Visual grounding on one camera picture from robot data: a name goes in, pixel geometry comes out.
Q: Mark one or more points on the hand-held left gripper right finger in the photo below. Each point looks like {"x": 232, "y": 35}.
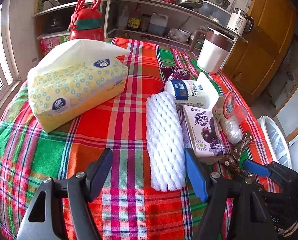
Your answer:
{"x": 196, "y": 175}

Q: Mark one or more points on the purple fruit milk carton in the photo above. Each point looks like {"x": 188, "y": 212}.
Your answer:
{"x": 204, "y": 130}

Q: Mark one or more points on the yellow tissue pack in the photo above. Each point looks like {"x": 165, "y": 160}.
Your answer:
{"x": 76, "y": 92}

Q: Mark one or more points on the soy sauce bottle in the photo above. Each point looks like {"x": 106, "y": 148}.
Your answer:
{"x": 134, "y": 20}

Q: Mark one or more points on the wooden door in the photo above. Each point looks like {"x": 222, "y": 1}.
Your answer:
{"x": 264, "y": 55}

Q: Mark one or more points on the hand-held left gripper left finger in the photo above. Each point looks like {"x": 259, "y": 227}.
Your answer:
{"x": 100, "y": 172}

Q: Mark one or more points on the white electric kettle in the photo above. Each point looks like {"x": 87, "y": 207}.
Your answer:
{"x": 239, "y": 21}

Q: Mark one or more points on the clear plastic container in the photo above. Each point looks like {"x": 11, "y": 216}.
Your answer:
{"x": 214, "y": 13}

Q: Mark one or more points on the white foam fruit net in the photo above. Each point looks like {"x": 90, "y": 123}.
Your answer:
{"x": 164, "y": 140}

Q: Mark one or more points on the person's black clothing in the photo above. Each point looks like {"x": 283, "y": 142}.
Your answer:
{"x": 285, "y": 223}

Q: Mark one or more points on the crumpled plastic bags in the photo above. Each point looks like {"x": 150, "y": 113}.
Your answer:
{"x": 177, "y": 33}

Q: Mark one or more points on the black pot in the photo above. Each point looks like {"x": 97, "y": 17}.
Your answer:
{"x": 54, "y": 25}

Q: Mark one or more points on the plaid tablecloth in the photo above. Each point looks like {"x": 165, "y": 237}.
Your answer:
{"x": 129, "y": 105}

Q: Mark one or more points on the beige power strip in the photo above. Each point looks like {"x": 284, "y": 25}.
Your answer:
{"x": 40, "y": 2}

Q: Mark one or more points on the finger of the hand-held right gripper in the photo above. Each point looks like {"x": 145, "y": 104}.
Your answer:
{"x": 255, "y": 168}

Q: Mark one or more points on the grey metal shelf rack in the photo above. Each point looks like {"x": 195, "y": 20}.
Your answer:
{"x": 149, "y": 1}

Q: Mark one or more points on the translucent bin liner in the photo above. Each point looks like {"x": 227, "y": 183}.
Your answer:
{"x": 276, "y": 140}

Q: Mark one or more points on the clear plastic wrap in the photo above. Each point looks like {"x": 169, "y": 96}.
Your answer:
{"x": 231, "y": 130}

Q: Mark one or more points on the black frying pan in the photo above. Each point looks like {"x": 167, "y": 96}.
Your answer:
{"x": 189, "y": 3}

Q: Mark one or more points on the pink and green boxes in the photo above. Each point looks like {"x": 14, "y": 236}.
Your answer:
{"x": 53, "y": 45}

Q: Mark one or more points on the low grey shelf rack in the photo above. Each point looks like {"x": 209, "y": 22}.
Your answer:
{"x": 64, "y": 7}

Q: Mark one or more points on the white trash bin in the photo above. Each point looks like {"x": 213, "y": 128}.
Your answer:
{"x": 266, "y": 127}

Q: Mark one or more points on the purple snack wrapper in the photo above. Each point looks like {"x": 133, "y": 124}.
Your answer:
{"x": 176, "y": 72}

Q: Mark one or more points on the white jug with brown lid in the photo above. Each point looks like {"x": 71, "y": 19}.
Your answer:
{"x": 211, "y": 55}

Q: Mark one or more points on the red water bottle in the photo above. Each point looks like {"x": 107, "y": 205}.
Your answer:
{"x": 89, "y": 30}

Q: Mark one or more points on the clear cup with orange lid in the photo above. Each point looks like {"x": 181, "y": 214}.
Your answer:
{"x": 229, "y": 105}

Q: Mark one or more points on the brown candy wrapper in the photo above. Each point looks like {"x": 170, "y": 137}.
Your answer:
{"x": 244, "y": 143}
{"x": 230, "y": 163}

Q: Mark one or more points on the plastic oil jug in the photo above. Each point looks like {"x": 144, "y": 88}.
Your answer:
{"x": 159, "y": 25}

